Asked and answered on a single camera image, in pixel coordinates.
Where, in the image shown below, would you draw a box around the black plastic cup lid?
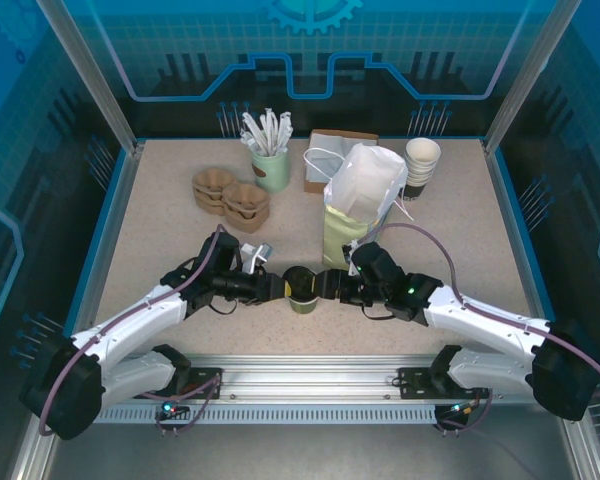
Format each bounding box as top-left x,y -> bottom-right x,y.
282,265 -> 320,301

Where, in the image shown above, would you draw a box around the white and green paper bag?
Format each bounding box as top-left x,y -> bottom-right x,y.
302,142 -> 415,269

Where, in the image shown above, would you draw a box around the white paper straw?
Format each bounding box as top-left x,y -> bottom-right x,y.
275,111 -> 295,151
239,111 -> 262,151
249,124 -> 274,156
259,107 -> 277,151

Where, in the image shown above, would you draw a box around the stack of brown pulp carriers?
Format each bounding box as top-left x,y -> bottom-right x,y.
191,167 -> 272,236

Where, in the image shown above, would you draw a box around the brown cardboard napkin box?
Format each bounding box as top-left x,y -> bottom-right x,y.
303,128 -> 380,195

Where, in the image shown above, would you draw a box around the mint green straw mug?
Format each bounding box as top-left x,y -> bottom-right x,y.
250,148 -> 292,194

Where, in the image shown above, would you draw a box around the stack of black paper cups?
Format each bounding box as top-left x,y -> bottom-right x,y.
401,137 -> 441,202

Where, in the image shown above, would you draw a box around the white paper napkins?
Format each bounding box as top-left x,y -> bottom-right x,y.
307,130 -> 379,184

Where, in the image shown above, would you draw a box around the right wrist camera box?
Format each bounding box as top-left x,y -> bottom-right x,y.
340,238 -> 364,276

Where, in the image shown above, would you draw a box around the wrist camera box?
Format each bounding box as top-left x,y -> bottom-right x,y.
340,238 -> 364,276
238,241 -> 275,275

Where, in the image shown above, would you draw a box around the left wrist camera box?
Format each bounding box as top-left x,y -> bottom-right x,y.
238,241 -> 275,275

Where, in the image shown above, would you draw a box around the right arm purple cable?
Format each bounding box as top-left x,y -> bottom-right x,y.
364,223 -> 600,436

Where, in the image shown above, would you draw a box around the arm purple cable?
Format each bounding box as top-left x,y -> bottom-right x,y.
364,223 -> 600,436
38,224 -> 225,437

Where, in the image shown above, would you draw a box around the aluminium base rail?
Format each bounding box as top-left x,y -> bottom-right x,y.
43,352 -> 579,407

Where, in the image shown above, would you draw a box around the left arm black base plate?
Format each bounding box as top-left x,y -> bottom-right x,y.
134,366 -> 225,400

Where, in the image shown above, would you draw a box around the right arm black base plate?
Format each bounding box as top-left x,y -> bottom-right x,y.
396,366 -> 491,400

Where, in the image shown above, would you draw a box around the slotted grey cable duct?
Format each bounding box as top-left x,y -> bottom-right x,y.
58,405 -> 440,426

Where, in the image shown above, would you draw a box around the cable connector with LED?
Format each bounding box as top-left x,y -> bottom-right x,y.
439,401 -> 476,420
159,396 -> 190,420

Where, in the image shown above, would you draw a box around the blue edged table side rail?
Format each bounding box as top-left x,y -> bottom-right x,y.
54,141 -> 146,364
481,139 -> 569,364

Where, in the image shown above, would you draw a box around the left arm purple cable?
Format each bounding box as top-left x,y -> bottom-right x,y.
38,224 -> 225,437

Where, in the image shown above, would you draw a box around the aluminium frame post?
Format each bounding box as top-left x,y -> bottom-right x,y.
36,0 -> 146,151
481,0 -> 581,154

